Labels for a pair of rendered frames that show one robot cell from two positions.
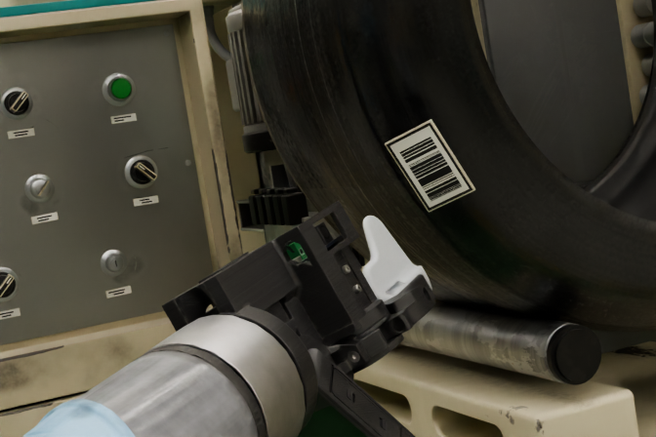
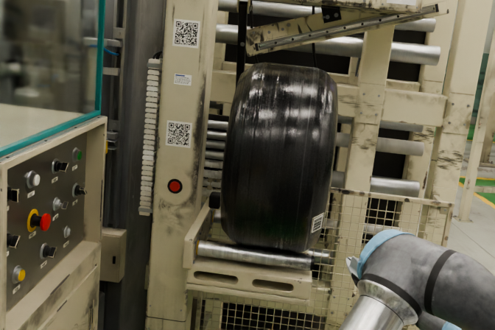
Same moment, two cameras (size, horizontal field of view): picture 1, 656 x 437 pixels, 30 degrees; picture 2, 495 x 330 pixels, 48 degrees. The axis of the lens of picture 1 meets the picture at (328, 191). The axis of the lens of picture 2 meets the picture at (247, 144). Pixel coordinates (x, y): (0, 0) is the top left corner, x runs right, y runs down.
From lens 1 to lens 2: 1.43 m
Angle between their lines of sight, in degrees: 63
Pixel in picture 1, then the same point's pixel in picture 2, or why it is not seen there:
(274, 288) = not seen: hidden behind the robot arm
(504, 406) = (295, 278)
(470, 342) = (271, 260)
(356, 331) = not seen: hidden behind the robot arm
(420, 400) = (246, 277)
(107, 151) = (70, 183)
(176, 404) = not seen: hidden behind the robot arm
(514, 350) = (295, 263)
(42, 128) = (59, 176)
